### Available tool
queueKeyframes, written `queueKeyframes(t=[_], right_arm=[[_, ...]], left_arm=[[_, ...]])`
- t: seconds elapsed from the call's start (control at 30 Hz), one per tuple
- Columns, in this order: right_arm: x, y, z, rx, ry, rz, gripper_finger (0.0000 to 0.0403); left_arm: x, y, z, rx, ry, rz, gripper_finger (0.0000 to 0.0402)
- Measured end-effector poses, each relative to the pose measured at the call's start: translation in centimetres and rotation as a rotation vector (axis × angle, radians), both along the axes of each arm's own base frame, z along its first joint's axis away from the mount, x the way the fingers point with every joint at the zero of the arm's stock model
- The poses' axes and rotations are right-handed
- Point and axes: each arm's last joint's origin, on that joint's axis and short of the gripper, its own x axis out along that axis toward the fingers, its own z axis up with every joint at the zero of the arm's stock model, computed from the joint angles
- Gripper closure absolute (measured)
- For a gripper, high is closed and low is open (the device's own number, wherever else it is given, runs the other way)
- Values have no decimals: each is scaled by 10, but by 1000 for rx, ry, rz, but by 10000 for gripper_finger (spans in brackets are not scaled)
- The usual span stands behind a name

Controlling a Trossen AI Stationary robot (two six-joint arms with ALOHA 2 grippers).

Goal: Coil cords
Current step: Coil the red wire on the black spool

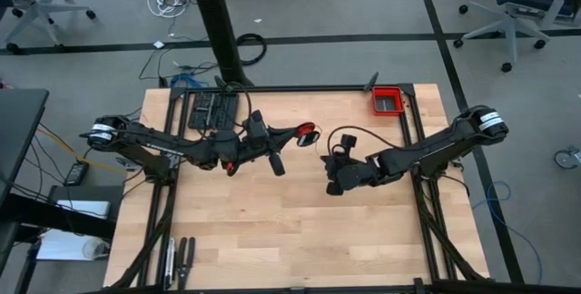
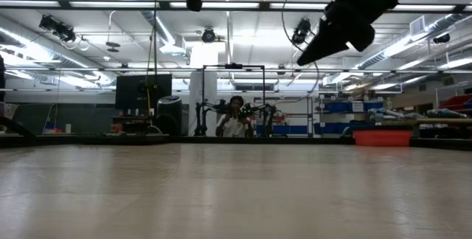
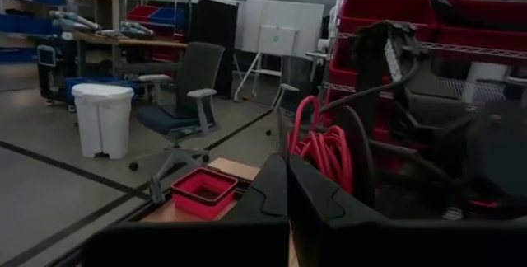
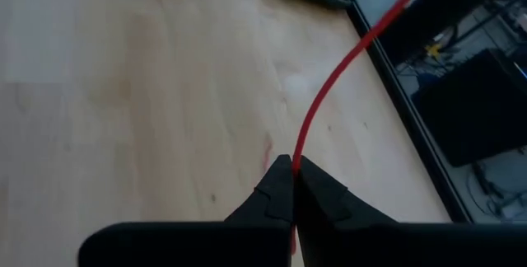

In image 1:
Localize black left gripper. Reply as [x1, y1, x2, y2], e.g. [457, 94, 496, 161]
[235, 110, 304, 177]

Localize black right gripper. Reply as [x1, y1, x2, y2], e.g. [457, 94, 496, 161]
[320, 133, 379, 197]

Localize black control box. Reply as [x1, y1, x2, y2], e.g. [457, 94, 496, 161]
[187, 91, 241, 132]

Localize red collapsible bin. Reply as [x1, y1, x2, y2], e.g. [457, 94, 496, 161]
[371, 85, 406, 117]

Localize black tower fan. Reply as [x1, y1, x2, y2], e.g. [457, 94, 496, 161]
[187, 0, 254, 88]

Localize silver hand tool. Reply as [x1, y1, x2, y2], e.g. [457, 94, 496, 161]
[162, 238, 178, 289]

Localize black power adapter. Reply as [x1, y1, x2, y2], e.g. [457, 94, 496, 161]
[63, 161, 91, 188]

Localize white flat device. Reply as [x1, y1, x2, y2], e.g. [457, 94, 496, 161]
[55, 199, 112, 221]

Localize clear plastic cup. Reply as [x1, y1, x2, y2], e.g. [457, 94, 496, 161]
[81, 238, 112, 260]

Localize grey caster wheel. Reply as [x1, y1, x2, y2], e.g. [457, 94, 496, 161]
[553, 145, 581, 171]

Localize white board sheet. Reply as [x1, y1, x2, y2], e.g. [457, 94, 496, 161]
[34, 228, 113, 262]

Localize black desk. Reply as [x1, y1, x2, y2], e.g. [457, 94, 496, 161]
[0, 87, 51, 207]

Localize grey office chair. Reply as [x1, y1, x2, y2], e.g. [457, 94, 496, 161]
[0, 0, 97, 55]

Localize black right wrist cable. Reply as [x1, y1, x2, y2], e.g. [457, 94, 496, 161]
[327, 125, 392, 155]

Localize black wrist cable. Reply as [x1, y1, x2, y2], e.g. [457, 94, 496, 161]
[222, 81, 254, 139]
[327, 125, 392, 155]

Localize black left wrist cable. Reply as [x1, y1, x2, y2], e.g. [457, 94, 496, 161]
[222, 81, 254, 139]

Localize black frame bracket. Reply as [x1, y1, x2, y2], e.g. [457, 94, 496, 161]
[213, 74, 236, 93]
[362, 72, 380, 93]

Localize black coiled floor cable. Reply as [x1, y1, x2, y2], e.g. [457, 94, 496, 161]
[235, 32, 269, 66]

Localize blue cable bundle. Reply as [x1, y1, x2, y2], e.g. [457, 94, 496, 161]
[169, 73, 204, 90]

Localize black-handled pliers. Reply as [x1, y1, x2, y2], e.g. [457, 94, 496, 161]
[175, 236, 197, 291]

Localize blue floor cable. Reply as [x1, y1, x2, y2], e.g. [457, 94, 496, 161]
[471, 180, 544, 285]

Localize yellow floor cable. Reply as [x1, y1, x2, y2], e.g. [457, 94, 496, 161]
[37, 125, 129, 178]

